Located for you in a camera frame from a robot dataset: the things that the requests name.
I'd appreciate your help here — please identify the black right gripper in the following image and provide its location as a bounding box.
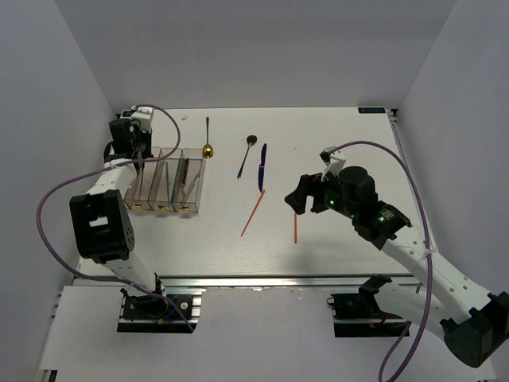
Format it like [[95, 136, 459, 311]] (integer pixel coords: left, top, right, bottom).
[[284, 167, 357, 220]]

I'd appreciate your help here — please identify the blue knife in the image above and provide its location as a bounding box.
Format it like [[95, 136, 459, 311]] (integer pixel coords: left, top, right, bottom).
[[258, 143, 267, 193]]

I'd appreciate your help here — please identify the black handled fork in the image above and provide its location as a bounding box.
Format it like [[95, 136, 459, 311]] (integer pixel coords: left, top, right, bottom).
[[181, 158, 189, 186]]

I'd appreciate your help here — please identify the silver fork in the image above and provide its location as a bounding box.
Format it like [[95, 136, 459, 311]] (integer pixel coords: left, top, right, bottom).
[[181, 172, 201, 210]]

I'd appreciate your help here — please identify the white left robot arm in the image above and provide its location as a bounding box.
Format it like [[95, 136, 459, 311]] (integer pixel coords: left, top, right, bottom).
[[69, 117, 168, 318]]

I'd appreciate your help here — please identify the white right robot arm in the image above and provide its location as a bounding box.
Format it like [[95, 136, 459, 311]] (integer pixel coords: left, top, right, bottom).
[[285, 166, 508, 368]]

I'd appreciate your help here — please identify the orange chopstick left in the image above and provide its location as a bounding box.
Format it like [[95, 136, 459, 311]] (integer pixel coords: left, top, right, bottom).
[[240, 189, 266, 237]]

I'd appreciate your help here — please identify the clear container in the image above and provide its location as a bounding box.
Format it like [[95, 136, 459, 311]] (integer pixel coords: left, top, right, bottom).
[[149, 148, 182, 212], [172, 148, 207, 213], [124, 162, 157, 211]]

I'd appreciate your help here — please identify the black spoon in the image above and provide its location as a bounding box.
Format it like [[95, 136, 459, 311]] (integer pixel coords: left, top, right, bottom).
[[237, 134, 258, 180]]

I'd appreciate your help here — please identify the blue label right corner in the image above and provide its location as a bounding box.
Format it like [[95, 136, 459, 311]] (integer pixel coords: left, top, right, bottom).
[[357, 107, 386, 114]]

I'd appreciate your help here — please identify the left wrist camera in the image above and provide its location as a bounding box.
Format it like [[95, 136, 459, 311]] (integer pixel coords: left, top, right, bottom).
[[130, 105, 154, 134]]

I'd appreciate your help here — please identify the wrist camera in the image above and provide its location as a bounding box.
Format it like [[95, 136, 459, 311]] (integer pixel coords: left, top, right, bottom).
[[130, 105, 154, 134], [320, 146, 347, 182]]

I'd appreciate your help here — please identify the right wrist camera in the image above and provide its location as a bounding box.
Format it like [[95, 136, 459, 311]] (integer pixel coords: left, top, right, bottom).
[[320, 146, 347, 182]]

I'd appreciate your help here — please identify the gold spoon purple handle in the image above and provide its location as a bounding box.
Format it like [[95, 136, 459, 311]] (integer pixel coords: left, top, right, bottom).
[[202, 116, 214, 159]]

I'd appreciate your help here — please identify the aluminium table frame rail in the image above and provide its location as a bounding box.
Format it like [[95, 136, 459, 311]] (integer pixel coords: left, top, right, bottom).
[[71, 107, 453, 294]]

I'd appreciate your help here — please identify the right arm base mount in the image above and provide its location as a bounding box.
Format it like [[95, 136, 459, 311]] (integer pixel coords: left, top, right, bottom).
[[326, 275, 409, 338]]

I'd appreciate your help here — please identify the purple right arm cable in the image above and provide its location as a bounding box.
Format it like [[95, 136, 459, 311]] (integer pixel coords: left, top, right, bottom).
[[328, 139, 433, 382]]

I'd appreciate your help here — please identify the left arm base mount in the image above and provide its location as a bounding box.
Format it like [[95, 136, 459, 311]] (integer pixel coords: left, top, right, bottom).
[[117, 288, 201, 333]]

